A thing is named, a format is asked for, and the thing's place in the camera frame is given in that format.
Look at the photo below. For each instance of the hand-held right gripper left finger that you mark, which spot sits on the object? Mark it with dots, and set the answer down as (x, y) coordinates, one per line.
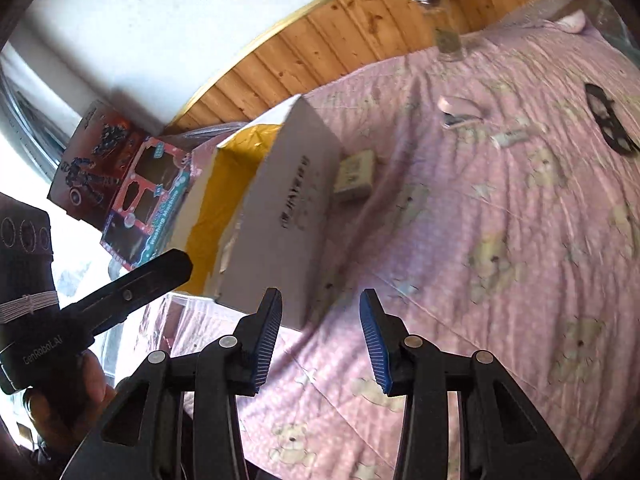
(265, 335)

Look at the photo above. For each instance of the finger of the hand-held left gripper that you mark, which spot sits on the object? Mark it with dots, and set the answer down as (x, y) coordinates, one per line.
(135, 285)

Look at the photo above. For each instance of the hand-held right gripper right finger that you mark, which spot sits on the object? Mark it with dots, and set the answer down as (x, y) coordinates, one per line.
(375, 345)

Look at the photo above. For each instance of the grey cardboard box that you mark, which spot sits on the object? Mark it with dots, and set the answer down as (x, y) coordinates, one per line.
(285, 220)

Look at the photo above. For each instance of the person's left hand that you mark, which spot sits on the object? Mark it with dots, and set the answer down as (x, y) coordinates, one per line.
(95, 385)

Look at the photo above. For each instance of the pink toy package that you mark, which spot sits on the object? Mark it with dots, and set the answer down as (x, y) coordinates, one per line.
(165, 160)

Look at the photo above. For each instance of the dark robot toy package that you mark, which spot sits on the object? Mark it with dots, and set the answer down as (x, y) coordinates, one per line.
(95, 160)

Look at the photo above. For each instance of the pink bear printed blanket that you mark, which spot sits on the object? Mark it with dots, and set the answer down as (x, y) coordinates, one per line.
(475, 220)

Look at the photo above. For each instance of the small beige carton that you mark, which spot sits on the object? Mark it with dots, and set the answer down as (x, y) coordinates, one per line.
(356, 175)

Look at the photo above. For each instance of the clear plastic case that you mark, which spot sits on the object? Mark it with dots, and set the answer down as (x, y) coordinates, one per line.
(511, 137)

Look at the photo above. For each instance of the white stapler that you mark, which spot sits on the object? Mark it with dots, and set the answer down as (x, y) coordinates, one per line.
(462, 107)

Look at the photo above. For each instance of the black sunglasses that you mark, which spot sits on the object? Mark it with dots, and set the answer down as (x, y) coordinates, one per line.
(617, 142)

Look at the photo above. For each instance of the glass bottle with tea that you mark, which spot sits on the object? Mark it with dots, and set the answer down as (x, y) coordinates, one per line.
(447, 35)

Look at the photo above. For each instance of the pink cloth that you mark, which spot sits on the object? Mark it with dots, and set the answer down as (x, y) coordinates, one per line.
(572, 21)

